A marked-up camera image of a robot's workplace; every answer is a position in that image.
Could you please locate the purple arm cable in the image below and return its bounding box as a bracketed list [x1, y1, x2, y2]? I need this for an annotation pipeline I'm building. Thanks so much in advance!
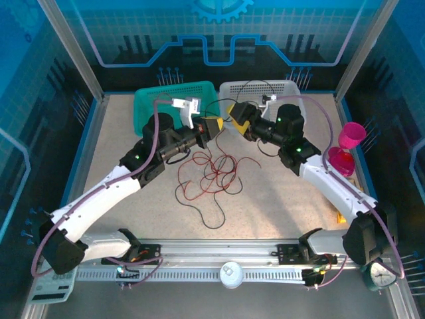
[275, 95, 406, 288]
[31, 92, 173, 289]

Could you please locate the teal plastic basket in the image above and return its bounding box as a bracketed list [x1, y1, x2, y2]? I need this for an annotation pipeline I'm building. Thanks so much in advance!
[133, 80, 222, 137]

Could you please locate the pink lidded jar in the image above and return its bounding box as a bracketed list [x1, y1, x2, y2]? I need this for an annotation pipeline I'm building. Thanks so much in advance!
[327, 146, 355, 177]

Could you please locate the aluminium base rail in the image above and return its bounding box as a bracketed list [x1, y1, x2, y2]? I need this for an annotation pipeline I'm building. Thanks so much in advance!
[79, 238, 359, 267]

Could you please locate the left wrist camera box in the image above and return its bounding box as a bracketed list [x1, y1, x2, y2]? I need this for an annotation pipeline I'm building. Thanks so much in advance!
[171, 96, 202, 130]

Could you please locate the thin red cable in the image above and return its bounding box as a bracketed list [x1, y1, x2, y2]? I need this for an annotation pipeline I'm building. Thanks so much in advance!
[232, 156, 262, 183]
[177, 154, 209, 201]
[191, 151, 216, 167]
[201, 155, 240, 194]

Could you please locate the white slotted cable duct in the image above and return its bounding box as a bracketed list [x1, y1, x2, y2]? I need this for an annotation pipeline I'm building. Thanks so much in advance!
[75, 268, 308, 284]

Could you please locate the green alarm clock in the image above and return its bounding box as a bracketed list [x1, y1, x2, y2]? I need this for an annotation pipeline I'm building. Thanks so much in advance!
[360, 261, 398, 292]

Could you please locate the white plastic basket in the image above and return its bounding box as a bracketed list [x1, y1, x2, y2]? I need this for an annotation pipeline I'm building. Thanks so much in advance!
[218, 79, 307, 134]

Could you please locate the pink plastic cup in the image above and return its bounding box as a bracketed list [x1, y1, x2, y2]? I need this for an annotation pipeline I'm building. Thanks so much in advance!
[337, 122, 367, 150]

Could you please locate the pale green calculator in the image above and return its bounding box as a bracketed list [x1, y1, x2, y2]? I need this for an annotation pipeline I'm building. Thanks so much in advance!
[28, 270, 77, 305]

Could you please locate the white round knob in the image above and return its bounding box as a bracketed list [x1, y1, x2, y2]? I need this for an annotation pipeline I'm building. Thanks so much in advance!
[219, 261, 246, 289]

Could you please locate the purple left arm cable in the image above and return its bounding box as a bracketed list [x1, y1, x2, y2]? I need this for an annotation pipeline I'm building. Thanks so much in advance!
[31, 92, 173, 289]

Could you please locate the aluminium frame post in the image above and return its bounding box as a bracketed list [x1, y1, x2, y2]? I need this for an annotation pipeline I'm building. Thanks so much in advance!
[333, 0, 399, 102]
[36, 0, 107, 100]

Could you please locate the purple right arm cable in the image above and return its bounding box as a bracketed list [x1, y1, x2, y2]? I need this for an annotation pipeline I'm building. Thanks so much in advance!
[275, 95, 406, 288]

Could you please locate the small controller board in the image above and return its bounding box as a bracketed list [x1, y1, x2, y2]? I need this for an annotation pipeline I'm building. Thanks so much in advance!
[115, 264, 140, 290]
[301, 264, 333, 290]

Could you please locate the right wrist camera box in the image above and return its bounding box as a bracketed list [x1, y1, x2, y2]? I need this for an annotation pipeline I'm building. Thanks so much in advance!
[262, 94, 279, 118]

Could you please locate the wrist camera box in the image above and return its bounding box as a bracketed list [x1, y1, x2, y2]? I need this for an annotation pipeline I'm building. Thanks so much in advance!
[262, 94, 279, 118]
[171, 96, 202, 130]

